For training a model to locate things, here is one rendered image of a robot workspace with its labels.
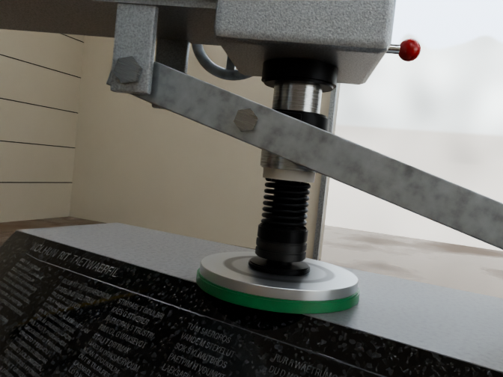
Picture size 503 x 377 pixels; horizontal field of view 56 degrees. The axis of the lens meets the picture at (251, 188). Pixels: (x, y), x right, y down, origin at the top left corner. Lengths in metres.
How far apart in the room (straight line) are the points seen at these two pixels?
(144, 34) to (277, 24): 0.16
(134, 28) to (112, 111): 6.33
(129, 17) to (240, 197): 5.32
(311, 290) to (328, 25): 0.30
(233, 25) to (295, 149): 0.16
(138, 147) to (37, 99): 1.40
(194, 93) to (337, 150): 0.19
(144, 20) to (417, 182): 0.38
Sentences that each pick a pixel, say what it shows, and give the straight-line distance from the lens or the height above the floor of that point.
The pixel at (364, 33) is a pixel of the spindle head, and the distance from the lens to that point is 0.56.
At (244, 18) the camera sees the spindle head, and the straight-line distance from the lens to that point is 0.56.
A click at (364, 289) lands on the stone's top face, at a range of 0.73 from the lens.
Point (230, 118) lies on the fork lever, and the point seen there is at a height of 1.09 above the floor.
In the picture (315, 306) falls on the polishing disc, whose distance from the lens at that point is 0.57.
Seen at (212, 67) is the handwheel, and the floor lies 1.19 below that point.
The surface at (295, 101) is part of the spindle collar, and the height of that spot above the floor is 1.12.
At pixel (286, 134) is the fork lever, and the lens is 0.58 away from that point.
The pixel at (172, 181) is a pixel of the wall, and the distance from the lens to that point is 6.33.
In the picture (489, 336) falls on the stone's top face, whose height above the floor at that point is 0.87.
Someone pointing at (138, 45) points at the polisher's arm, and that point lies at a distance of 0.61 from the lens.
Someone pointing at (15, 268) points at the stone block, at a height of 0.82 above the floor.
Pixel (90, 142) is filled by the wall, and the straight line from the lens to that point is 7.14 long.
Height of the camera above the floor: 1.03
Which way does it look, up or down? 3 degrees down
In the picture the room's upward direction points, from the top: 6 degrees clockwise
